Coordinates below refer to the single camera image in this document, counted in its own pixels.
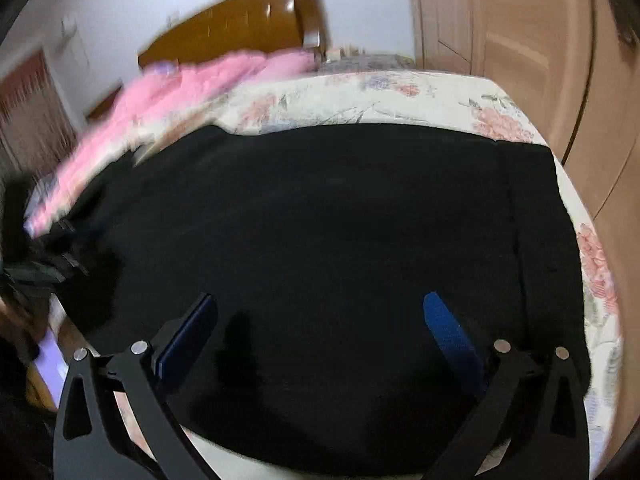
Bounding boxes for wooden nightstand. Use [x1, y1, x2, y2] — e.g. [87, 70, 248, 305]
[84, 81, 124, 122]

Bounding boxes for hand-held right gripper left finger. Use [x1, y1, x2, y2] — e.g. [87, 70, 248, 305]
[52, 291, 219, 480]

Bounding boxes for pink blanket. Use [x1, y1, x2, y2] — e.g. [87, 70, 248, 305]
[24, 50, 317, 237]

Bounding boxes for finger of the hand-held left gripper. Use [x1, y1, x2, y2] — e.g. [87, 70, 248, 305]
[42, 217, 91, 283]

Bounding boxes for black pants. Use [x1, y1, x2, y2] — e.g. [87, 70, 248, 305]
[65, 122, 592, 478]

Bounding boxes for floral bed sheet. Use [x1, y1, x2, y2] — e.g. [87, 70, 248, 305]
[30, 69, 626, 480]

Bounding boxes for reddish brown curtain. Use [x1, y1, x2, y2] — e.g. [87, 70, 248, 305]
[0, 47, 77, 173]

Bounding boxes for light wooden wardrobe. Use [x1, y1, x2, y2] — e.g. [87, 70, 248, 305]
[404, 0, 640, 241]

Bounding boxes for wooden headboard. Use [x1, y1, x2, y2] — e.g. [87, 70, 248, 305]
[137, 0, 332, 68]

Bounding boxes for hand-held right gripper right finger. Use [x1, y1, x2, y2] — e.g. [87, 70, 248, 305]
[422, 290, 592, 480]

